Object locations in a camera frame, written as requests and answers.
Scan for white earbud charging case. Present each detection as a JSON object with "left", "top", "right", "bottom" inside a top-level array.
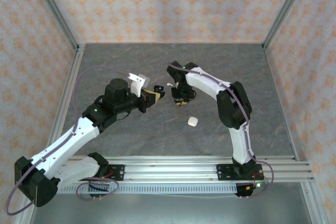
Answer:
[{"left": 187, "top": 116, "right": 200, "bottom": 128}]

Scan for grey sheet metal panel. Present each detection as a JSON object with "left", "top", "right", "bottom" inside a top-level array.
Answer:
[{"left": 28, "top": 192, "right": 316, "bottom": 224}]

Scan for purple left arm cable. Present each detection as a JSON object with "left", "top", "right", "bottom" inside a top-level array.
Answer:
[{"left": 5, "top": 66, "right": 132, "bottom": 216}]

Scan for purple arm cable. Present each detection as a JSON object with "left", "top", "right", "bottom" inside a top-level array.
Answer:
[
  {"left": 167, "top": 61, "right": 275, "bottom": 198},
  {"left": 5, "top": 66, "right": 132, "bottom": 216}
]

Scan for wide aluminium floor rail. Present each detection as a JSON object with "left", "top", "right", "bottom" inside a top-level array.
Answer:
[{"left": 48, "top": 44, "right": 86, "bottom": 158}]

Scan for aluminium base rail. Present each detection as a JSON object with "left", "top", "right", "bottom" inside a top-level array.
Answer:
[{"left": 62, "top": 155, "right": 314, "bottom": 183}]

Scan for slotted grey cable duct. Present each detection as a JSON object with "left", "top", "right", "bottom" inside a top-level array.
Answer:
[{"left": 56, "top": 183, "right": 238, "bottom": 195}]

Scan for thin aluminium floor rail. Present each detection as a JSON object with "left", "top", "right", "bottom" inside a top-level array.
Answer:
[{"left": 262, "top": 44, "right": 301, "bottom": 162}]

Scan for aluminium frame post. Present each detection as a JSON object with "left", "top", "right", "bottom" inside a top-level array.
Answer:
[
  {"left": 300, "top": 182, "right": 328, "bottom": 224},
  {"left": 28, "top": 0, "right": 81, "bottom": 51},
  {"left": 262, "top": 0, "right": 313, "bottom": 49}
]

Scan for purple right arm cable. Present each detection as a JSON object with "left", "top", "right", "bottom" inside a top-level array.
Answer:
[{"left": 167, "top": 61, "right": 275, "bottom": 198}]

